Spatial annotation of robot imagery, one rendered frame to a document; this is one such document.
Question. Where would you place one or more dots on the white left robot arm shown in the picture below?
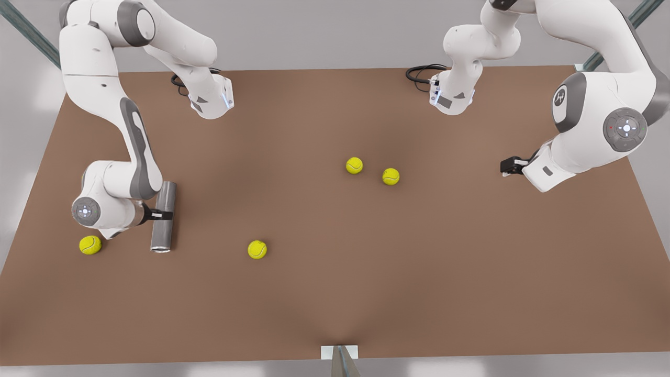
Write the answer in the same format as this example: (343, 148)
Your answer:
(602, 104)

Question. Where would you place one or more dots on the yellow tennis ball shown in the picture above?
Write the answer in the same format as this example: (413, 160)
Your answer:
(90, 244)
(354, 165)
(390, 176)
(257, 249)

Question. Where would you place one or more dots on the grey metal tennis tube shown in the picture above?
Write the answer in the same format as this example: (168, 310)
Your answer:
(163, 217)

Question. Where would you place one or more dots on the silver frame post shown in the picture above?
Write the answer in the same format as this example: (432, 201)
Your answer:
(343, 361)
(29, 31)
(617, 34)

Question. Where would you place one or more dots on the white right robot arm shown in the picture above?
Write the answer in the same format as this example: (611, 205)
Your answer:
(99, 63)

